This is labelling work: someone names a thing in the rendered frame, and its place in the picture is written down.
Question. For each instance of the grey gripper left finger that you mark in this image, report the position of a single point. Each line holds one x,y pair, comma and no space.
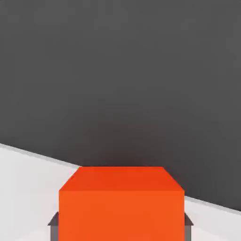
54,230

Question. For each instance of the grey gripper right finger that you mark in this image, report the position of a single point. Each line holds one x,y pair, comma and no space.
187,231

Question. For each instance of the small orange cube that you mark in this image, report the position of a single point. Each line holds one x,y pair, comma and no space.
121,210

